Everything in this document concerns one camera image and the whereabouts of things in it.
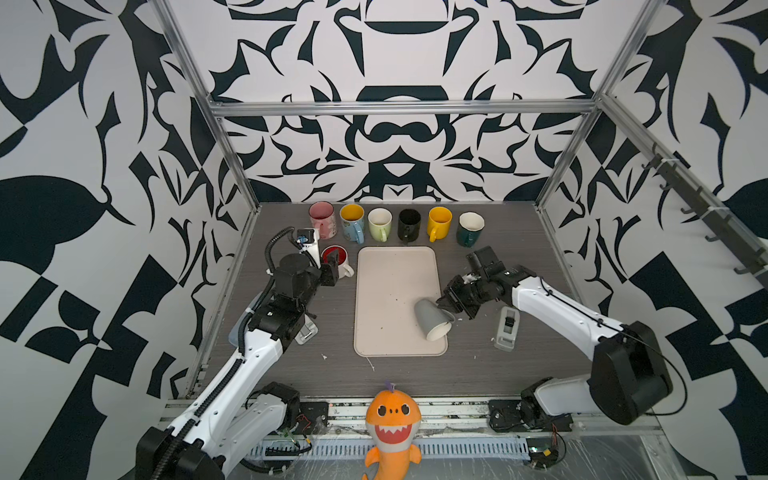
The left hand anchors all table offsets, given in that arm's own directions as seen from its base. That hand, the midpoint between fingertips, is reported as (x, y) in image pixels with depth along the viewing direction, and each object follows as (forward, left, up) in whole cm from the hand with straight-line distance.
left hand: (327, 245), depth 76 cm
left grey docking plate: (-13, +8, -24) cm, 28 cm away
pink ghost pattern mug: (+24, +6, -15) cm, 29 cm away
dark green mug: (+20, -44, -18) cm, 52 cm away
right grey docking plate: (-14, -49, -23) cm, 56 cm away
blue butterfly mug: (+26, -4, -18) cm, 32 cm away
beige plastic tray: (+4, -16, -26) cm, 31 cm away
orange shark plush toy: (-36, -15, -16) cm, 43 cm away
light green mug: (+21, -13, -17) cm, 30 cm away
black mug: (+20, -23, -17) cm, 35 cm away
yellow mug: (+22, -34, -18) cm, 44 cm away
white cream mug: (+6, -2, -19) cm, 20 cm away
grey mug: (-13, -28, -19) cm, 36 cm away
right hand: (-9, -28, -13) cm, 32 cm away
